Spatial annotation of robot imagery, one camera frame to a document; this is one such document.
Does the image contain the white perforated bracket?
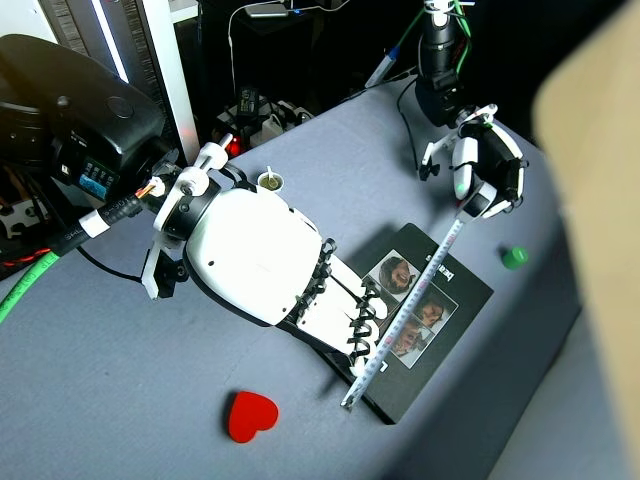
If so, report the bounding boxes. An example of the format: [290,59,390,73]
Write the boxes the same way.
[0,202,50,242]

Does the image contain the red heart block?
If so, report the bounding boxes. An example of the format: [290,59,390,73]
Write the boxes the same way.
[227,390,280,444]

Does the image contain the flat silver device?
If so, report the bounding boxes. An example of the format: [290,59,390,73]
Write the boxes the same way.
[248,4,290,20]

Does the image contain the green cylinder block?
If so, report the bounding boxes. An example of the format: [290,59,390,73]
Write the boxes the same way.
[501,245,530,271]

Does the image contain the green cable on arm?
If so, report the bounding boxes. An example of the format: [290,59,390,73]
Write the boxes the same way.
[397,0,475,74]

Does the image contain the beige blurred board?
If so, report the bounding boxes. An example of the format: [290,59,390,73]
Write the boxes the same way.
[532,0,640,480]

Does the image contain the green and black cable bundle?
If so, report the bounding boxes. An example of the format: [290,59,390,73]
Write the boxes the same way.
[0,187,166,326]

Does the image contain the black power adapter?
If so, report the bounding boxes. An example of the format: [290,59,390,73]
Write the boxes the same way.
[235,85,261,120]

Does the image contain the thin white cable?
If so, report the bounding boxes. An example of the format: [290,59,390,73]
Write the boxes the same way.
[227,2,351,99]

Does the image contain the black Let It Be album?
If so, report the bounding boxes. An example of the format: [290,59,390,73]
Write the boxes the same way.
[327,222,495,426]

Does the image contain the grey table cloth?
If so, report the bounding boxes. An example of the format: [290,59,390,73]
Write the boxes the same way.
[0,64,584,480]

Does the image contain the small white cup with spoon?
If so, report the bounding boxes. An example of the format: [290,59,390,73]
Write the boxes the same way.
[256,166,285,194]

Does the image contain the silver and black tape measure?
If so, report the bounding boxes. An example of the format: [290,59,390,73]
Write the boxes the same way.
[339,182,497,412]

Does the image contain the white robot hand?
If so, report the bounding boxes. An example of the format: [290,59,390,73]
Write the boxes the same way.
[182,187,390,380]
[449,124,530,221]

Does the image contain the red cable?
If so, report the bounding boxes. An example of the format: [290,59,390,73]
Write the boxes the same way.
[0,248,52,267]

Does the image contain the white power strip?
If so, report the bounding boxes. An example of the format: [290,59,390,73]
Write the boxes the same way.
[259,99,314,146]

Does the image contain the white post with light strip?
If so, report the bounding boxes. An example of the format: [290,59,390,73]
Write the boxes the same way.
[89,0,197,161]

